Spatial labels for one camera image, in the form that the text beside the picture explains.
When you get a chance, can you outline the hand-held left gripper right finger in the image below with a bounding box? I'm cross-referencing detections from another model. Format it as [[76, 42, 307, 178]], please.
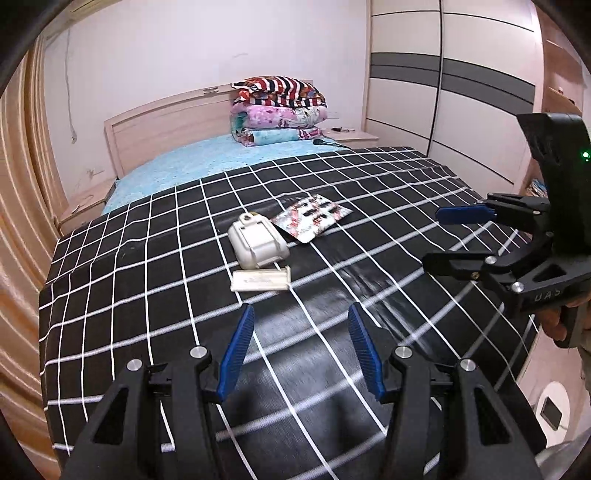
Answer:
[[347, 302, 546, 480]]

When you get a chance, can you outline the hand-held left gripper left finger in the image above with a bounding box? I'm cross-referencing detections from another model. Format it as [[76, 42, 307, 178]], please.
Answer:
[[69, 302, 256, 480]]

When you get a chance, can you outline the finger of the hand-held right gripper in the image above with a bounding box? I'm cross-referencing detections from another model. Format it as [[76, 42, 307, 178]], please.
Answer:
[[421, 231, 555, 283], [435, 193, 550, 228]]

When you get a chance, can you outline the small white packet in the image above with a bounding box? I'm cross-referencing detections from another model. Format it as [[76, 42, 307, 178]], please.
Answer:
[[230, 265, 293, 293]]

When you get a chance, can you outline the white plastic case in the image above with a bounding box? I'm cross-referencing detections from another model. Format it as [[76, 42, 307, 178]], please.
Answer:
[[228, 211, 290, 271]]

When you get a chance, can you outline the silver patterned snack packet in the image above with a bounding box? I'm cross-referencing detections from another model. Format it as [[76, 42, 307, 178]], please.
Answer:
[[270, 194, 354, 244]]

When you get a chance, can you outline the person's right hand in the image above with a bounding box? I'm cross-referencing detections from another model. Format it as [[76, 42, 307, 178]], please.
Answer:
[[539, 305, 570, 342]]

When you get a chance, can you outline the wooden open shelf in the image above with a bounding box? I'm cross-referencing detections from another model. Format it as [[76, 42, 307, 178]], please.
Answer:
[[522, 14, 591, 195]]

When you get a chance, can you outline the black white checkered mat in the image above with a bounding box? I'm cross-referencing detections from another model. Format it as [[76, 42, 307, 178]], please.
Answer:
[[39, 145, 541, 480]]

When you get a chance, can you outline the light wooden nightstand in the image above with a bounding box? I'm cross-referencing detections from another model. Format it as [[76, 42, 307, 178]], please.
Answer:
[[54, 178, 117, 236], [321, 127, 380, 148]]

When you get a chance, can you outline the white round stool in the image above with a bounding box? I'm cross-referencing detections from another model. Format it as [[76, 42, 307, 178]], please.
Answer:
[[517, 381, 578, 435]]

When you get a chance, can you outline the white grey sliding wardrobe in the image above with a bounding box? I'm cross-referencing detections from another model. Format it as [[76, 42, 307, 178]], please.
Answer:
[[362, 0, 555, 185]]

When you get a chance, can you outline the black phone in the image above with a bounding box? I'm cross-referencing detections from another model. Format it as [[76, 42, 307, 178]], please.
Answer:
[[541, 398, 564, 425]]

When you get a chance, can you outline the bed with blue sheet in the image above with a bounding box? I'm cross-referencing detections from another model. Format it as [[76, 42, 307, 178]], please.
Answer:
[[99, 134, 370, 217]]

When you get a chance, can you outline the light blue folded quilt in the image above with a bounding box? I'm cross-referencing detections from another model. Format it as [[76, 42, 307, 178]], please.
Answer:
[[231, 124, 324, 147]]

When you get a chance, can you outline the pink folded quilt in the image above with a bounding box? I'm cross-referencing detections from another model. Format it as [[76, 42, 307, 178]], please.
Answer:
[[230, 102, 329, 131]]

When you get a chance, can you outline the striped folded blanket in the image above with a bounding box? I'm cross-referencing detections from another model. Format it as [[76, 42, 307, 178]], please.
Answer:
[[231, 76, 326, 108]]

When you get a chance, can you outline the light wooden headboard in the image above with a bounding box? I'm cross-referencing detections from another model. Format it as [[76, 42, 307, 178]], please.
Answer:
[[104, 82, 315, 178]]

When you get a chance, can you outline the beige striped curtain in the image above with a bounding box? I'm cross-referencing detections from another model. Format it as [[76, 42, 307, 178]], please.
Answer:
[[0, 32, 70, 462]]

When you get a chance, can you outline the air conditioner cord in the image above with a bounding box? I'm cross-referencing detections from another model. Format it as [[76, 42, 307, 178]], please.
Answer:
[[64, 28, 79, 144]]

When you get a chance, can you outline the wall air conditioner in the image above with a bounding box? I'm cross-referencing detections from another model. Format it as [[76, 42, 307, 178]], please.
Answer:
[[65, 0, 114, 14]]

